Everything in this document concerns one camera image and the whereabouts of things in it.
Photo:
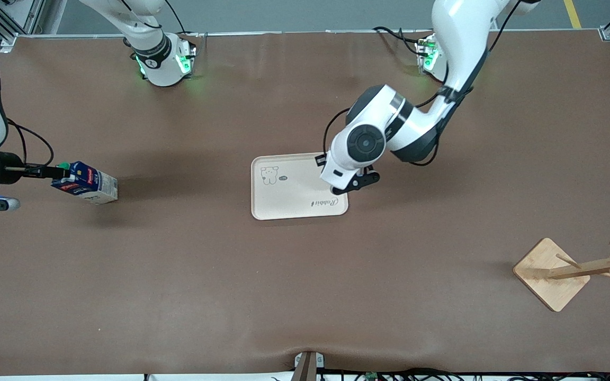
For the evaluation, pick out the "grey-white right gripper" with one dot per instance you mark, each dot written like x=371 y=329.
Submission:
x=9 y=174

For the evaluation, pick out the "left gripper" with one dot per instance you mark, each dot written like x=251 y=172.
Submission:
x=320 y=160

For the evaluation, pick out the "blue milk carton green cap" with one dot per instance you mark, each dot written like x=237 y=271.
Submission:
x=90 y=185

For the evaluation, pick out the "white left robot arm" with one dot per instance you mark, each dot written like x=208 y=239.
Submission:
x=458 y=42

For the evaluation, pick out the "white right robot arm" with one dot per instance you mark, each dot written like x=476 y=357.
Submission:
x=159 y=66

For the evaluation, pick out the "beige plastic tray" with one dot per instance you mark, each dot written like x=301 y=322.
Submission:
x=289 y=196

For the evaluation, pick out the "wooden mug stand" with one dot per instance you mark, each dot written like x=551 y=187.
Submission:
x=546 y=275

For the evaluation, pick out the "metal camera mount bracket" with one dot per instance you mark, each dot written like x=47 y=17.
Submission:
x=305 y=368

